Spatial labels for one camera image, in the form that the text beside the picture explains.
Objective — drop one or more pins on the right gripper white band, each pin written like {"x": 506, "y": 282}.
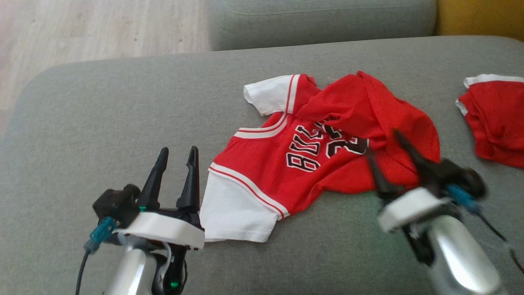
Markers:
{"x": 409, "y": 207}

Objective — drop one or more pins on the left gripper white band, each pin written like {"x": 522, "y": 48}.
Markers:
{"x": 163, "y": 229}

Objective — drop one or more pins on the red basketball jersey shirt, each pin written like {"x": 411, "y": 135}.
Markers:
{"x": 278, "y": 172}

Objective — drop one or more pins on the red shorts with white trim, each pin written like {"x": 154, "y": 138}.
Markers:
{"x": 499, "y": 119}

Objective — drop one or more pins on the large grey sofa seat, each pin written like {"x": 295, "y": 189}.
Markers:
{"x": 102, "y": 114}

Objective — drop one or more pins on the grey sofa cushion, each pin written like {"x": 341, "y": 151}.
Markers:
{"x": 319, "y": 24}

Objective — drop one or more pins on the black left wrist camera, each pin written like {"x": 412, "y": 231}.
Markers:
{"x": 116, "y": 205}

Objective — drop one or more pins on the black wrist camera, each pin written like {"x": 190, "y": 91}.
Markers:
{"x": 466, "y": 176}
{"x": 116, "y": 205}

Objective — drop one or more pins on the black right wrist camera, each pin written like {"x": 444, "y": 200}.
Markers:
{"x": 466, "y": 176}

